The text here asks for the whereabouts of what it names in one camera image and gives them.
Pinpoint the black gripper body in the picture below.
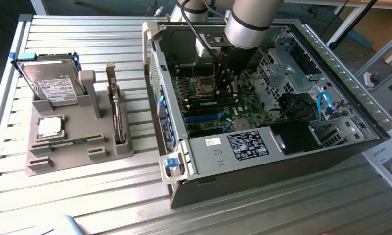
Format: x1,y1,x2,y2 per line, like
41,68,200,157
217,45,259,75

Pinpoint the installed green RAM stick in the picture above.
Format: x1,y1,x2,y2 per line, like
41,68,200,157
189,97,236,108

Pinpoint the CPU socket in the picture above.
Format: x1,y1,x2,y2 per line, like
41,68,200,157
189,76,216,96

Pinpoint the silver disk bay cage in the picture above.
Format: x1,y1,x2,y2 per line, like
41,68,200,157
256,47,327,98

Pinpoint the green motherboard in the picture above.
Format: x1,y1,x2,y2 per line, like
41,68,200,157
171,70,268,138

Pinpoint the blue expansion slot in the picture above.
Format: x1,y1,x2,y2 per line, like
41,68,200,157
184,114,224,124

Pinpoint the silver power supply with labels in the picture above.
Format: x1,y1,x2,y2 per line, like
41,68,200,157
187,126,281,175

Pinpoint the graphics card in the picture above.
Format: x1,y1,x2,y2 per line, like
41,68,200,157
105,62,128,145

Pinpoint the black tripod stand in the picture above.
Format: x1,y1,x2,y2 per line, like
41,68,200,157
327,0,380,50

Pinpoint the open black PC case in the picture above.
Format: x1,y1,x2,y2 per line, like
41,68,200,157
141,20,392,209

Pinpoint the white power adapter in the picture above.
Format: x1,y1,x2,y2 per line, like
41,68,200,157
362,71,380,88

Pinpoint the grey computer tower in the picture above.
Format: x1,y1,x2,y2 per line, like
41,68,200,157
368,67,392,115

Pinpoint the hard disk in blue caddy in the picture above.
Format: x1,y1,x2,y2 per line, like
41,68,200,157
8,51,87,107

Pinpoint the grey parts rack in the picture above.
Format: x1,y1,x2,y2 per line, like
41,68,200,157
25,69,135,177

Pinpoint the silver CPU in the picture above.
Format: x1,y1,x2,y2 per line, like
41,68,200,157
37,117,65,138

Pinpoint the printed paper sheet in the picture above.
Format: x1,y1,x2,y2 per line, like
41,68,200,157
360,128,392,194

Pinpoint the light blue object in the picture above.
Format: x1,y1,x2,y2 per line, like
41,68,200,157
28,215,89,235

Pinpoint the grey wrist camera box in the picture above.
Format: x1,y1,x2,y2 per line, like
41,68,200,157
195,34,229,58

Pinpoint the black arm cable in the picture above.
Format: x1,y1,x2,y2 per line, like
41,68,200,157
179,0,220,65

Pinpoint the blue SATA wire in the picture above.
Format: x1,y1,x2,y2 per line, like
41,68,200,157
316,92,335,121

